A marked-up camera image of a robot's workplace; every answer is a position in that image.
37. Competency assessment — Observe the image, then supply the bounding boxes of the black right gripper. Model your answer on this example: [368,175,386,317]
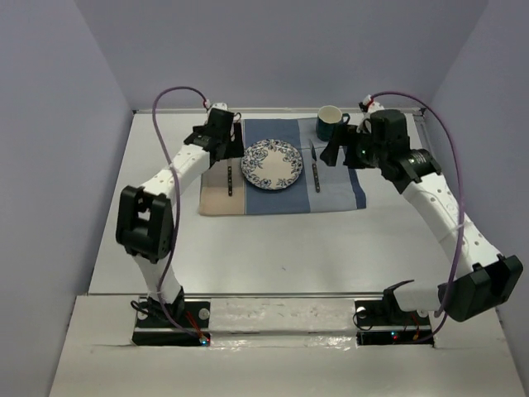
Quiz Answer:
[319,124,387,170]

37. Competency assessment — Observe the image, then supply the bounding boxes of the steel fork patterned handle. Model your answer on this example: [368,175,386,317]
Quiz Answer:
[226,159,233,197]

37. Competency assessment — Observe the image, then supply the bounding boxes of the steel knife patterned handle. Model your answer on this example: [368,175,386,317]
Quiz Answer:
[309,139,321,194]

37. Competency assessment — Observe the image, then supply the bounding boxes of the teal mug white inside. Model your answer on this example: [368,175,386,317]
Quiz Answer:
[316,105,350,141]

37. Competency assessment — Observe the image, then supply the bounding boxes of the blue floral ceramic plate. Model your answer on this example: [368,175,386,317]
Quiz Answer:
[241,139,303,190]

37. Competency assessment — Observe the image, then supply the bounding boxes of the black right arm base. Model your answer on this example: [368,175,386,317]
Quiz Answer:
[352,299,435,347]

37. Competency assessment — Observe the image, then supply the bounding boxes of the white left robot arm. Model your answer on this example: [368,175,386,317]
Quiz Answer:
[116,103,244,327]

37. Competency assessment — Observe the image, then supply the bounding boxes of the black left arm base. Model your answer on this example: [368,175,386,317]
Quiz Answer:
[130,297,211,347]

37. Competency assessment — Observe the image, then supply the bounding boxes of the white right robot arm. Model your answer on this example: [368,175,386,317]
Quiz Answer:
[320,109,523,324]

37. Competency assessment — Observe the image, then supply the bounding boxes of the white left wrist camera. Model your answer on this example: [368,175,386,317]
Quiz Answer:
[203,99,229,112]

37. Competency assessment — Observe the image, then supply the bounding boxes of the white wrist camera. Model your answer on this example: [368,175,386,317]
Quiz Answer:
[359,94,384,123]
[203,99,229,112]

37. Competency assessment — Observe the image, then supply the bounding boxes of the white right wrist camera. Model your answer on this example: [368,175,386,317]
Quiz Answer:
[359,94,384,123]

